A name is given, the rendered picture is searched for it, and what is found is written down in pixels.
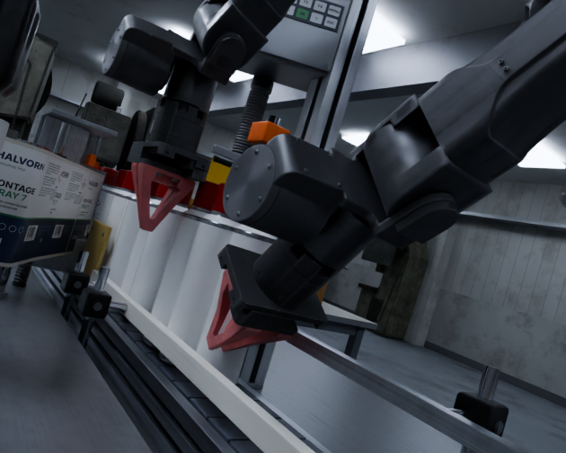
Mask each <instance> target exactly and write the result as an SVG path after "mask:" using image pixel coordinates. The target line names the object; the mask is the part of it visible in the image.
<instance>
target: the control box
mask: <svg viewBox="0 0 566 453"><path fill-rule="evenodd" d="M325 1H328V2H331V3H335V4H339V5H342V6H345V8H344V11H343V14H342V17H341V20H340V25H339V29H338V31H337V32H334V31H329V30H325V29H323V28H320V27H317V26H313V25H311V24H308V23H305V22H300V21H297V20H294V19H291V18H287V17H284V18H283V19H282V21H281V22H280V23H279V24H278V25H277V26H276V27H275V28H274V29H273V30H272V31H271V32H270V33H269V34H268V35H267V36H266V38H267V39H268V42H267V43H266V44H265V45H264V46H263V47H262V48H261V49H260V50H259V51H258V52H257V53H256V54H255V55H254V56H253V57H252V58H251V59H250V61H249V62H248V63H247V64H246V65H244V66H243V67H241V68H240V69H238V70H236V71H239V72H243V73H245V74H248V75H251V76H263V77H266V78H268V79H269V80H271V81H272V82H274V83H278V84H283V85H285V86H289V87H292V88H295V89H297V90H301V91H304V92H307V91H308V88H309V85H310V83H311V80H314V79H319V80H321V81H322V80H323V78H325V77H326V76H327V75H328V73H330V72H331V69H332V64H333V60H334V58H335V55H336V51H337V48H338V46H339V42H340V37H341V34H342V31H343V28H344V24H345V22H346V19H347V15H348V12H349V7H350V4H351V1H352V0H325Z"/></svg>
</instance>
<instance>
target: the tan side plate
mask: <svg viewBox="0 0 566 453"><path fill-rule="evenodd" d="M111 230H112V228H111V227H110V226H107V225H105V224H103V223H102V222H100V221H98V220H96V219H94V220H93V223H92V226H91V229H90V232H89V235H88V237H87V241H86V244H85V247H84V251H87V252H89V255H88V258H87V261H86V265H85V267H84V271H85V272H86V273H87V274H88V275H89V276H90V277H91V274H92V271H93V270H97V271H98V270H99V269H100V267H101V263H102V258H103V255H104V253H105V250H106V246H107V243H108V241H109V238H110V235H111Z"/></svg>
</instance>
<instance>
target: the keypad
mask: <svg viewBox="0 0 566 453"><path fill-rule="evenodd" d="M344 8H345V6H342V5H339V4H335V3H331V2H328V1H325V0H296V1H295V2H294V3H293V4H292V5H291V6H290V8H289V9H288V12H287V14H286V16H285V17H287V18H291V19H294V20H297V21H300V22H305V23H308V24H311V25H313V26H317V27H320V28H323V29H325V30H329V31H334V32H337V31H338V29H339V25H340V20H341V17H342V14H343V11H344Z"/></svg>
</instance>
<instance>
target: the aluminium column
mask: <svg viewBox="0 0 566 453"><path fill-rule="evenodd" d="M377 2H378V0H352V1H351V4H350V7H349V12H348V15H347V19H346V22H345V24H344V28H343V31H342V34H341V37H340V42H339V46H338V48H337V51H336V55H335V58H334V60H333V64H332V69H331V72H330V73H328V75H327V76H326V77H325V78H323V80H322V81H321V80H319V79H314V80H311V83H310V85H309V88H308V91H307V95H306V97H305V103H304V106H303V109H302V112H301V115H300V118H299V122H298V124H297V127H296V133H295V137H297V138H301V139H303V140H304V141H306V142H308V143H310V144H313V145H315V146H317V147H319V148H321V149H323V150H326V151H328V150H329V149H331V148H334V147H335V144H336V140H337V137H338V135H339V131H340V126H341V123H342V120H343V117H344V113H345V110H346V107H347V104H348V101H349V96H350V93H351V89H352V86H353V84H354V80H355V77H356V74H357V71H358V66H359V62H360V60H361V57H362V53H363V50H364V47H365V44H366V41H367V35H368V33H369V29H370V26H371V23H372V20H373V17H374V14H375V10H376V6H377ZM275 345H276V342H270V343H264V344H259V345H253V346H249V347H248V349H247V352H246V354H245V358H244V361H243V366H242V369H241V372H240V376H239V378H240V379H241V380H242V381H243V382H245V383H246V384H247V385H248V386H250V387H251V388H252V389H262V388H263V384H264V381H265V378H266V375H267V372H268V369H269V365H270V361H271V357H272V354H273V352H274V348H275Z"/></svg>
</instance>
